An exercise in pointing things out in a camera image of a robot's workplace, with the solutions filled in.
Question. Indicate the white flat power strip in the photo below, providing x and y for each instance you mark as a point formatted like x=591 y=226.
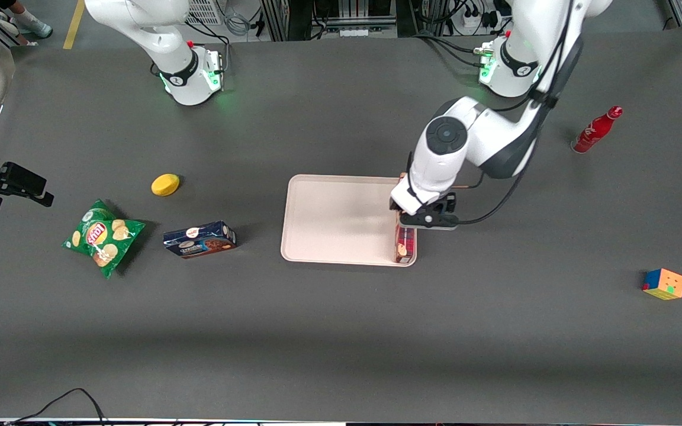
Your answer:
x=354 y=32

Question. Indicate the red soda bottle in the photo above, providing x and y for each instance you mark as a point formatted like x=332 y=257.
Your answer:
x=592 y=131

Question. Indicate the white power strip with plugs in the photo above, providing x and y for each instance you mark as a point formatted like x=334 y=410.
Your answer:
x=472 y=21

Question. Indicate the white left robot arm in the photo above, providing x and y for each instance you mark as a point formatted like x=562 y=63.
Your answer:
x=483 y=136

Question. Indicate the pale pink plastic tray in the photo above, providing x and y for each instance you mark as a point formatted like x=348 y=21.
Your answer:
x=341 y=220

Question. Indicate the dark blue cookie box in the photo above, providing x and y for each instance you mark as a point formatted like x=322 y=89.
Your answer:
x=200 y=239

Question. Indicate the green potato chips bag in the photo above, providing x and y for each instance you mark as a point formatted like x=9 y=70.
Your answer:
x=102 y=236

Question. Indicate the yellow lemon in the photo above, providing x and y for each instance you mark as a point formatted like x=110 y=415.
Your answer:
x=165 y=184

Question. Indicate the black equipment rack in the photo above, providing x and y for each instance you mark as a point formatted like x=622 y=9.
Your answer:
x=329 y=15

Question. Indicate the grey white sneaker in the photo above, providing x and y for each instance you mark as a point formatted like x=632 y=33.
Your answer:
x=33 y=25

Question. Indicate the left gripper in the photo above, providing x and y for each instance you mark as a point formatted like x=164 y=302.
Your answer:
x=393 y=206

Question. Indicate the red cookie box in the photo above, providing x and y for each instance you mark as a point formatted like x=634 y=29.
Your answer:
x=405 y=245

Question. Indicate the white perforated box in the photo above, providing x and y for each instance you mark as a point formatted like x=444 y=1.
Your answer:
x=205 y=12

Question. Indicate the multicolour puzzle cube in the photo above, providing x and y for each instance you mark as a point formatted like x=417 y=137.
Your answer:
x=665 y=284

